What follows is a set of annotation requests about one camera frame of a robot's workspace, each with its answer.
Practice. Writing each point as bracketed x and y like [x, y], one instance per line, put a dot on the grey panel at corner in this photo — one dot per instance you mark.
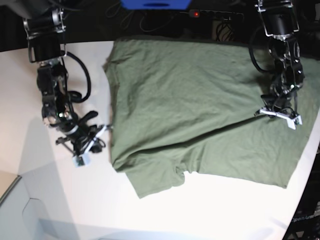
[18, 217]

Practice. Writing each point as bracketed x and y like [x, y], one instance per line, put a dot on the green t-shirt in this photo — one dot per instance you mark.
[180, 106]

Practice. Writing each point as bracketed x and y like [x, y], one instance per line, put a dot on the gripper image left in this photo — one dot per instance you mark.
[75, 129]

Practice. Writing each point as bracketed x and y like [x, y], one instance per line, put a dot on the blue box at top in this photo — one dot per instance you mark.
[155, 4]

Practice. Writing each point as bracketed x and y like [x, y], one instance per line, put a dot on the black power strip red light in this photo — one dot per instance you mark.
[216, 14]

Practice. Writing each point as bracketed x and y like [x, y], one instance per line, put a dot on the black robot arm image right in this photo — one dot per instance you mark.
[280, 24]

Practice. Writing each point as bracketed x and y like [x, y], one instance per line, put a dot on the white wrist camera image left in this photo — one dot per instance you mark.
[92, 143]

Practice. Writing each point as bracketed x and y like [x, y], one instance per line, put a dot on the black cable image left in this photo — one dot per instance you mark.
[82, 75]

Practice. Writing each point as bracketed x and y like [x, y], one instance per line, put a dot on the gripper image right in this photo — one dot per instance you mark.
[282, 103]

